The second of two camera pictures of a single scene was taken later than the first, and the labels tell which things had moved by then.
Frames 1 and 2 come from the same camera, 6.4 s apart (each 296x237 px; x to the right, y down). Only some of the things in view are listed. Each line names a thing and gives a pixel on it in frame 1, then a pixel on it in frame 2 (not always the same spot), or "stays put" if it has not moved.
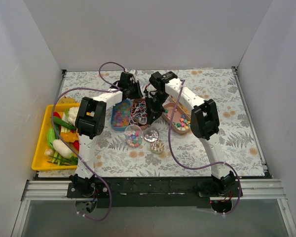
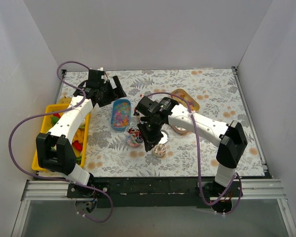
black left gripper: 135,89 -> 111,91
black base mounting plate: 154,192 stays put
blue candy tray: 121,115 stays put
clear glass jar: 133,135 stays put
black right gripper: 153,105 -> 150,138
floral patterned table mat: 134,143 stays put
